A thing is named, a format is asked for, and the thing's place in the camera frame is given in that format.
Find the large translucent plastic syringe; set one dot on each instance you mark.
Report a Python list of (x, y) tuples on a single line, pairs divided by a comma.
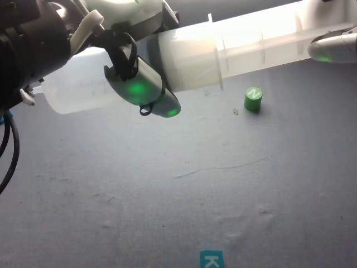
[(195, 56)]

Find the grey table cloth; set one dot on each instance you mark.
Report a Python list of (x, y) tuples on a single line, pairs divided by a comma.
[(167, 195)]

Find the teal letter K block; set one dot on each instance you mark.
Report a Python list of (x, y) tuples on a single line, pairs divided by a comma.
[(212, 259)]

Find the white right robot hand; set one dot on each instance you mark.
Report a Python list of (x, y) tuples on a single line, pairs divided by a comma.
[(332, 47)]

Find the flat blue block with holes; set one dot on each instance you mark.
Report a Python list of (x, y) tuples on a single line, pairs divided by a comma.
[(10, 114)]

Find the green letter N cylinder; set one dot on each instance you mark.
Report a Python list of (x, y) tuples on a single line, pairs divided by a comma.
[(252, 100)]

